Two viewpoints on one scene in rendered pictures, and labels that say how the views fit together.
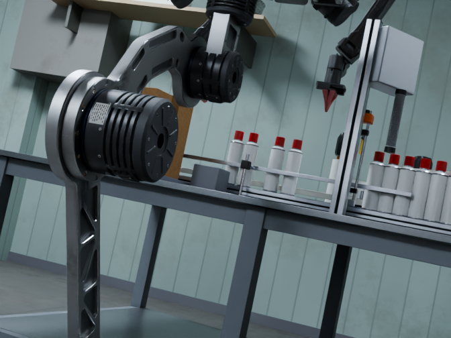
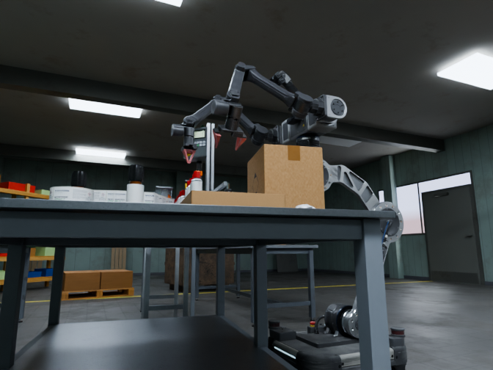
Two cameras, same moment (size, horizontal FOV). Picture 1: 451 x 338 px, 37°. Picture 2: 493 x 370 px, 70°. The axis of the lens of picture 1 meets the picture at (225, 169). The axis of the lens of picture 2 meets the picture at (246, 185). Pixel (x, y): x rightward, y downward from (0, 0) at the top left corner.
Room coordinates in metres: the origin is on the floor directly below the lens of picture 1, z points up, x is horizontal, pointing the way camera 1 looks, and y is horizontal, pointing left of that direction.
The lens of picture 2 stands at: (3.44, 1.36, 0.72)
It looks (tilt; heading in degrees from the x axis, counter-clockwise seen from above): 11 degrees up; 229
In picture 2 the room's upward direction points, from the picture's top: straight up
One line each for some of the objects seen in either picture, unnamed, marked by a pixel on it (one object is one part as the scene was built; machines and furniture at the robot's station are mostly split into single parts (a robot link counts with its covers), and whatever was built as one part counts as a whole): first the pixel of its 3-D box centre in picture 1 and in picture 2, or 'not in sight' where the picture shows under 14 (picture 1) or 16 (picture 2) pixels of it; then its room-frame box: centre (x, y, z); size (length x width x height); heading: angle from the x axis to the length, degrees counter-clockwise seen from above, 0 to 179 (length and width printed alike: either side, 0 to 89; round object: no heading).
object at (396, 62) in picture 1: (390, 62); (198, 144); (2.25, -0.47, 1.38); 0.17 x 0.10 x 0.19; 121
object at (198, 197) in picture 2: not in sight; (227, 206); (2.78, 0.51, 0.85); 0.30 x 0.26 x 0.04; 66
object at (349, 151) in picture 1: (356, 117); (209, 176); (2.22, -0.39, 1.16); 0.04 x 0.04 x 0.67; 66
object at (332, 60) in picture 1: (336, 64); (188, 132); (2.42, -0.31, 1.38); 0.07 x 0.06 x 0.07; 163
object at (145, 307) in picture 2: not in sight; (164, 278); (1.80, -1.69, 0.47); 1.17 x 0.36 x 0.95; 66
